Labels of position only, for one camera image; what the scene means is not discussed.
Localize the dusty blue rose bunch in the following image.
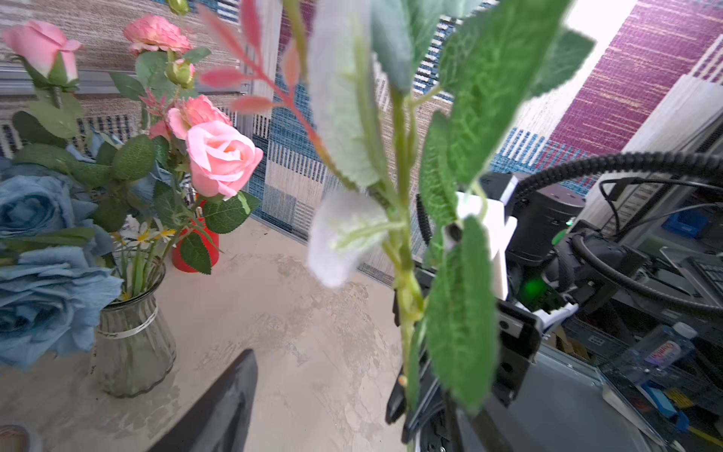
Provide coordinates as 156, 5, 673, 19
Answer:
1, 134, 172, 368

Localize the red pen holder cup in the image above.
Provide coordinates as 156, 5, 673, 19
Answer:
171, 198, 220, 275

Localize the small pink rosebud stem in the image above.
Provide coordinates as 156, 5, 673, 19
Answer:
10, 19, 265, 276

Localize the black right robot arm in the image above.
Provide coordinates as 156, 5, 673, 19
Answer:
385, 152, 722, 451

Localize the pink carnation stem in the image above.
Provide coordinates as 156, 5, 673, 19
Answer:
110, 14, 211, 117

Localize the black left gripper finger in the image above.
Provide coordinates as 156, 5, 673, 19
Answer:
151, 350, 258, 451

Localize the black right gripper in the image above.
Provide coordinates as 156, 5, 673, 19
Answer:
385, 267, 543, 451

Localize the white daisy sprig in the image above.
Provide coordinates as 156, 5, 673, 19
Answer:
111, 215, 176, 301

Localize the ribbed glass vase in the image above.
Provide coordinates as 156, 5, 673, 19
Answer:
90, 260, 176, 399

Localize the large peach pink rose stem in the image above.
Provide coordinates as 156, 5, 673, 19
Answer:
194, 0, 597, 452

